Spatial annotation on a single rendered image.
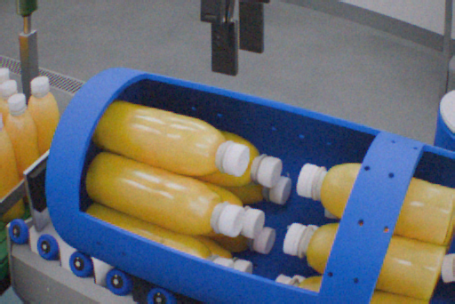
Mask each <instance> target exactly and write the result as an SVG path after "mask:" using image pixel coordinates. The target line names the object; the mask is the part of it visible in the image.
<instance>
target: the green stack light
mask: <svg viewBox="0 0 455 304"><path fill-rule="evenodd" d="M37 9H38V0H15V13H16V15H19V16H21V15H27V14H29V13H32V12H35V11H36V10H37Z"/></svg>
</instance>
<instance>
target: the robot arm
mask: <svg viewBox="0 0 455 304"><path fill-rule="evenodd" d="M270 1H271V0H239V1H238V20H235V19H233V17H234V10H235V0H201V15H200V21H202V22H207V23H211V24H212V37H211V53H212V72H217V73H221V74H224V75H229V76H236V75H237V74H238V22H239V49H240V50H244V51H248V52H255V53H259V54H261V53H263V52H264V30H263V28H264V4H263V3H266V4H269V3H270Z"/></svg>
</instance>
